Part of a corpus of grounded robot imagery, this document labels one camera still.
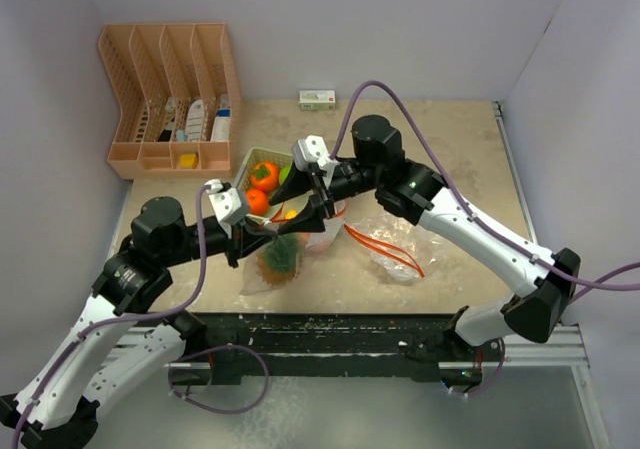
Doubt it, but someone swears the clear zip bag orange zipper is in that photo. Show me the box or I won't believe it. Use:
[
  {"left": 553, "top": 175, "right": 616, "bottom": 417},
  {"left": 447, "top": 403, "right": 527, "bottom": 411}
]
[{"left": 240, "top": 201, "right": 347, "bottom": 296}]

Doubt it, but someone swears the yellow block in organizer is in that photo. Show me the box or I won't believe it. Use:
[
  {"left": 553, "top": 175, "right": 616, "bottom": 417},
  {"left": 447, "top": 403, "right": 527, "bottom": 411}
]
[{"left": 178, "top": 153, "right": 198, "bottom": 169}]

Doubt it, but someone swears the white tube in organizer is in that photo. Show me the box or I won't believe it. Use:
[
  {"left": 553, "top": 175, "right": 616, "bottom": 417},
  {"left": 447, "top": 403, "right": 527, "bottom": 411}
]
[{"left": 184, "top": 99, "right": 205, "bottom": 142}]

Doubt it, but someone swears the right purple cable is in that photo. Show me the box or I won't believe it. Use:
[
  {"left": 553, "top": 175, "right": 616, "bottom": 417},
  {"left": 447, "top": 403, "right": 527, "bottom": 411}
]
[{"left": 332, "top": 80, "right": 640, "bottom": 303}]

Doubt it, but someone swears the white blue box in organizer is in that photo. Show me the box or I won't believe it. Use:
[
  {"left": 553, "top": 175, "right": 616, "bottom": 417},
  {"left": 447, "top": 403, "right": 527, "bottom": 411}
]
[{"left": 209, "top": 94, "right": 231, "bottom": 142}]

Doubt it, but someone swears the toy pineapple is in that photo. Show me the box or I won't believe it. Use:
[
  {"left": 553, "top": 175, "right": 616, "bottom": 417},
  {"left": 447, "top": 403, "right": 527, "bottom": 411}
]
[{"left": 258, "top": 234, "right": 306, "bottom": 286}]

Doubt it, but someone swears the orange toy fruit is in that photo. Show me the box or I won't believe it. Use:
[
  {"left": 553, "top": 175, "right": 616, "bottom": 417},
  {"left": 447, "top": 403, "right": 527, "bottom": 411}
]
[
  {"left": 249, "top": 161, "right": 280, "bottom": 193},
  {"left": 246, "top": 188, "right": 270, "bottom": 217}
]

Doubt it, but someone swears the green plastic basket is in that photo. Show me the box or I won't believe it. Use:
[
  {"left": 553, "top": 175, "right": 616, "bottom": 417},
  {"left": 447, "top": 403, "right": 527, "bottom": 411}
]
[{"left": 234, "top": 148, "right": 297, "bottom": 224}]

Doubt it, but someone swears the small white green box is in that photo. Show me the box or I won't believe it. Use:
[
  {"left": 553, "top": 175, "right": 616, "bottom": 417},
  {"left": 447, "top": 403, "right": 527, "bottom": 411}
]
[{"left": 298, "top": 89, "right": 336, "bottom": 111}]

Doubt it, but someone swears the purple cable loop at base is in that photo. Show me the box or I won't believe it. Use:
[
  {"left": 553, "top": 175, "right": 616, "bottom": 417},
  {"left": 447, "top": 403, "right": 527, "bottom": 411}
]
[{"left": 167, "top": 343, "right": 272, "bottom": 415}]

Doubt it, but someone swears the green toy lime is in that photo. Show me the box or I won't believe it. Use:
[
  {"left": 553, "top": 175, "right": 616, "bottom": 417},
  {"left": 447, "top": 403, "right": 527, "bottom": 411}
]
[{"left": 278, "top": 164, "right": 292, "bottom": 185}]

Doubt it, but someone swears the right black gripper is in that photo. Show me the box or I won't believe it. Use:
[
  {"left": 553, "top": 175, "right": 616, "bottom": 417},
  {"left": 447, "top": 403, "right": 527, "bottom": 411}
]
[{"left": 269, "top": 156, "right": 382, "bottom": 234}]

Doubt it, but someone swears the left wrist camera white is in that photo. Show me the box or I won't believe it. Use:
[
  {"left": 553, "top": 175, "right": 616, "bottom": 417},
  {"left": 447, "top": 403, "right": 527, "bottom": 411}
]
[{"left": 205, "top": 179, "right": 249, "bottom": 226}]

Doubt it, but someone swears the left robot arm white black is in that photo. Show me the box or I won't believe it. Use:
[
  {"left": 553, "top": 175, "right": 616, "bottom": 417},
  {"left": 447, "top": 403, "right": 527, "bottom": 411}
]
[{"left": 1, "top": 190, "right": 275, "bottom": 448}]

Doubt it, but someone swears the pink desk organizer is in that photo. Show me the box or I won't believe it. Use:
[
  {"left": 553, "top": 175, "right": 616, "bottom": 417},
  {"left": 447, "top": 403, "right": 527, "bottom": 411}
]
[{"left": 98, "top": 23, "right": 243, "bottom": 180}]

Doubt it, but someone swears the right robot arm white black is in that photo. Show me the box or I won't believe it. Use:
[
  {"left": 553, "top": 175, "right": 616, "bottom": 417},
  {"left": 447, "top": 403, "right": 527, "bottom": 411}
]
[{"left": 270, "top": 115, "right": 581, "bottom": 360}]

